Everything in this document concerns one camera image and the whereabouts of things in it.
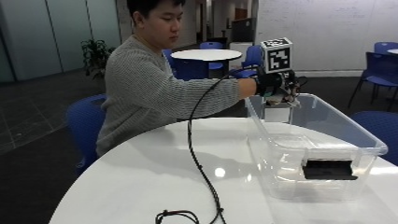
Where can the small white box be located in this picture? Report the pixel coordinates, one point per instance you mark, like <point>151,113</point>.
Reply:
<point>278,112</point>

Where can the blue chair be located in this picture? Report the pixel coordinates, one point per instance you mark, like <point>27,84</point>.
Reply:
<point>243,73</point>
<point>212,46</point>
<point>86,124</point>
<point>380,130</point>
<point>254,56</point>
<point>385,46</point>
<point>187,68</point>
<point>380,70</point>

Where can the white cube with black markers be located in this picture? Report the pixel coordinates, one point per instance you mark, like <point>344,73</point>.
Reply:
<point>278,56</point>

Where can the clear plastic storage bin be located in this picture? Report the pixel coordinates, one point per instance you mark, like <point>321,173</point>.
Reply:
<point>332,137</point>

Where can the round white table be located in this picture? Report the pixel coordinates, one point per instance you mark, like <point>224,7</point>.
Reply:
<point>395,51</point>
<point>206,55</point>

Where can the black cabinet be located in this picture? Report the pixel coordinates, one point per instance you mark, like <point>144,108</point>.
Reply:
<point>243,30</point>

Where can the black bin latch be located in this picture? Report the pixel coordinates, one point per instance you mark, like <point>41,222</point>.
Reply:
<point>329,170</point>

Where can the person in grey sweater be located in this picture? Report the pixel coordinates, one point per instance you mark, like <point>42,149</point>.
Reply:
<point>142,93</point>

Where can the green potted plant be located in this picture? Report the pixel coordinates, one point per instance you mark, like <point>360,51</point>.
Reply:
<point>96,57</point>

